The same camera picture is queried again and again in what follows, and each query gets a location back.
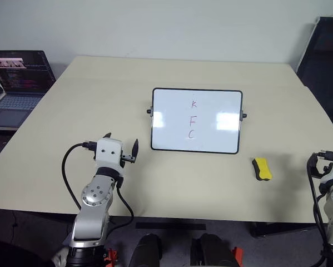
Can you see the red plastic part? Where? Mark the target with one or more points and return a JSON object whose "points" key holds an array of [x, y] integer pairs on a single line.
{"points": [[238, 254], [111, 256]]}

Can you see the black strip under table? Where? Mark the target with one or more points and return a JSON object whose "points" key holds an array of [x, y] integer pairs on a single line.
{"points": [[170, 226]]}

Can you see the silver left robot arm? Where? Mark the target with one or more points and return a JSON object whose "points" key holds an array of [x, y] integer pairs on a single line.
{"points": [[95, 194]]}

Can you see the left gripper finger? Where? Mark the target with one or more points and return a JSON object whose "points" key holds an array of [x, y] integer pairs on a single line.
{"points": [[135, 148], [108, 135]]}

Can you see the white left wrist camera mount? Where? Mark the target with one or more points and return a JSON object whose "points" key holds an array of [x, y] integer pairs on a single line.
{"points": [[108, 153]]}

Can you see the open grey laptop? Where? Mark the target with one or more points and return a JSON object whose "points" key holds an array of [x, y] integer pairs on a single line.
{"points": [[19, 83]]}

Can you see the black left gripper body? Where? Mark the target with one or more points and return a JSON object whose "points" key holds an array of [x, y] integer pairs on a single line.
{"points": [[130, 159]]}

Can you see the black framed whiteboard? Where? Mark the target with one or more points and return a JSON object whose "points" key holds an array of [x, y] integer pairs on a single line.
{"points": [[196, 122]]}

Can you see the black framed panel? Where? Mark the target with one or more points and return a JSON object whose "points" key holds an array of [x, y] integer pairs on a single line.
{"points": [[324, 55]]}

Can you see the dark rounded shape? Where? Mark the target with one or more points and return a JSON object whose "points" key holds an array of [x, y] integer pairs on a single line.
{"points": [[210, 251], [145, 251]]}

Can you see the yellow and black eraser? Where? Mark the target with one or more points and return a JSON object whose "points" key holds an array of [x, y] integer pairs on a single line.
{"points": [[263, 168]]}

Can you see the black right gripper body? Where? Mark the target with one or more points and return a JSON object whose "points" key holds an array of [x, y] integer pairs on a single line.
{"points": [[328, 169]]}

